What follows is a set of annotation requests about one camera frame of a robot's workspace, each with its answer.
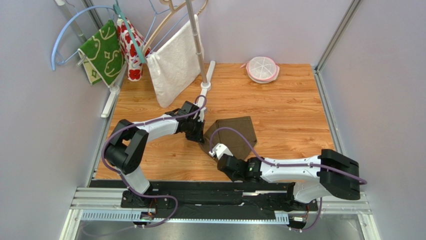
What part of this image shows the brown cloth napkin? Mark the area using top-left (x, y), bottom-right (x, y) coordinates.
top-left (199, 116), bottom-right (258, 160)

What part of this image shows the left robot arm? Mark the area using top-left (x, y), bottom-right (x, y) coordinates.
top-left (101, 101), bottom-right (205, 197)

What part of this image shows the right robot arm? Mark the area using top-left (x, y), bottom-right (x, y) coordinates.
top-left (209, 144), bottom-right (367, 204)

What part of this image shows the metal drying rack stand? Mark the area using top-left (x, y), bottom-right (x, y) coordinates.
top-left (185, 0), bottom-right (216, 103)

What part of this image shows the white towel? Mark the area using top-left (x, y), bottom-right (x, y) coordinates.
top-left (146, 21), bottom-right (201, 108)

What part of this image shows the red white patterned cloth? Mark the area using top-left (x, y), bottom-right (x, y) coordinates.
top-left (116, 18), bottom-right (145, 82)

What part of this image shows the white pink lidded container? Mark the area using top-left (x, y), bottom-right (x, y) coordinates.
top-left (245, 56), bottom-right (280, 84)

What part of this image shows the green patterned towel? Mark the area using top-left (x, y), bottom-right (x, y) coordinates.
top-left (77, 19), bottom-right (125, 87)

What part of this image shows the beige wooden hanger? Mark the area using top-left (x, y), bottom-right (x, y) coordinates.
top-left (142, 0), bottom-right (195, 53)

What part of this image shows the teal hanger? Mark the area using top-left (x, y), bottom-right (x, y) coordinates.
top-left (113, 0), bottom-right (146, 64)

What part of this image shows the light blue hanger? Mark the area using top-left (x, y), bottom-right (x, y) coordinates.
top-left (50, 4), bottom-right (116, 72)

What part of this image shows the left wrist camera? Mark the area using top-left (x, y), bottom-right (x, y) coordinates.
top-left (196, 106), bottom-right (207, 122)

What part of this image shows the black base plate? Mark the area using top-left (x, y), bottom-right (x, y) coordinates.
top-left (89, 180), bottom-right (320, 220)

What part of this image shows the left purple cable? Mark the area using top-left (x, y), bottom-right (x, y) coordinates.
top-left (101, 94), bottom-right (208, 231)

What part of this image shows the purple cable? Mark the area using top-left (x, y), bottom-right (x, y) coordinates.
top-left (101, 94), bottom-right (208, 231)
top-left (208, 126), bottom-right (368, 233)

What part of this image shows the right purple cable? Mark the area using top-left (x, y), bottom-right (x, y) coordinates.
top-left (208, 126), bottom-right (368, 233)

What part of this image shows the aluminium frame rail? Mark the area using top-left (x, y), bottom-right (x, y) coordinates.
top-left (314, 0), bottom-right (363, 74)

